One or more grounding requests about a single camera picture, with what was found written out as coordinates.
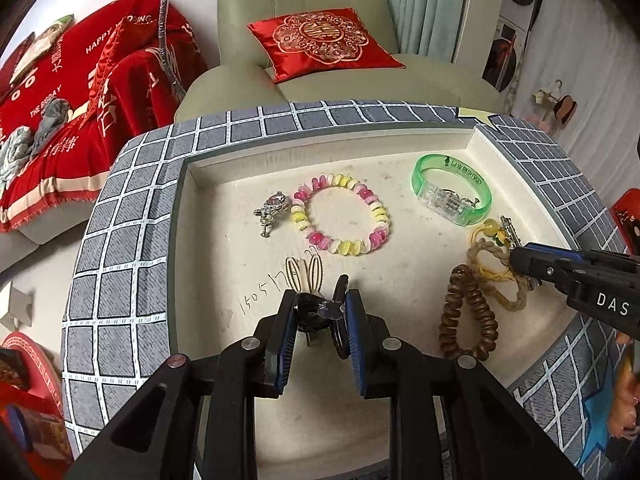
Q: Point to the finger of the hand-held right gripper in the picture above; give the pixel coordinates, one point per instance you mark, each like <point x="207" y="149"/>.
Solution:
<point x="542" y="270"/>
<point x="555" y="252"/>

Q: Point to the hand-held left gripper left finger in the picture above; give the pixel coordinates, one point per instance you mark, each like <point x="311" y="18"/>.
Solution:
<point x="284" y="355"/>

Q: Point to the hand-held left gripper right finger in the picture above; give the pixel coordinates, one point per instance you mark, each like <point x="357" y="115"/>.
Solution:
<point x="357" y="350"/>

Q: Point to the rabbit ear hair clip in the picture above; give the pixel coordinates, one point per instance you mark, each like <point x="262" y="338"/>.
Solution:
<point x="312" y="310"/>

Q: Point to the grey-green jewelry tray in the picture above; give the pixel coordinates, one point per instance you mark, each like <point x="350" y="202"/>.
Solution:
<point x="410" y="280"/>

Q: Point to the green plastic bangle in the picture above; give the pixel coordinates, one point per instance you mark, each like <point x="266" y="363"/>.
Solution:
<point x="445" y="204"/>

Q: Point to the person's right hand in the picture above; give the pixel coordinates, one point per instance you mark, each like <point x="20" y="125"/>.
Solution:
<point x="629" y="395"/>

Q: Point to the red packet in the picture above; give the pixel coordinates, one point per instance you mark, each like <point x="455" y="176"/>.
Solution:
<point x="627" y="220"/>

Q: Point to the silver rhinestone brooch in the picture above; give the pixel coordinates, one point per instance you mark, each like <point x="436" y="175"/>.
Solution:
<point x="272" y="205"/>

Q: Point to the grey grid mat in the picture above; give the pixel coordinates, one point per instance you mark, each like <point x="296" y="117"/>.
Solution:
<point x="130" y="220"/>

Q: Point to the red gift box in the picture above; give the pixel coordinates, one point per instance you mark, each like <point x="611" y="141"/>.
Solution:
<point x="27" y="410"/>

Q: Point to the pale blue curtain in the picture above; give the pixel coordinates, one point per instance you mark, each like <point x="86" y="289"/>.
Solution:
<point x="420" y="0"/>

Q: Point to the red embroidered cushion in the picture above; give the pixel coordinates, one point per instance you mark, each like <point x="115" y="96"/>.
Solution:
<point x="320" y="35"/>

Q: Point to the red blanket sofa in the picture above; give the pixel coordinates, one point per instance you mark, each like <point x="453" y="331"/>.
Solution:
<point x="130" y="75"/>

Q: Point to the grey fleece cloth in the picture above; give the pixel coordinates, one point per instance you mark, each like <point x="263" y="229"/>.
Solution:
<point x="45" y="125"/>

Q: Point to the photo print cushion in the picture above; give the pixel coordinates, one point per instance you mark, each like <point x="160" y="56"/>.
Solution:
<point x="42" y="42"/>

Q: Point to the brown wall ornament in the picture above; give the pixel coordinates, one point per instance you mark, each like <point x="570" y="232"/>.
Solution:
<point x="567" y="107"/>

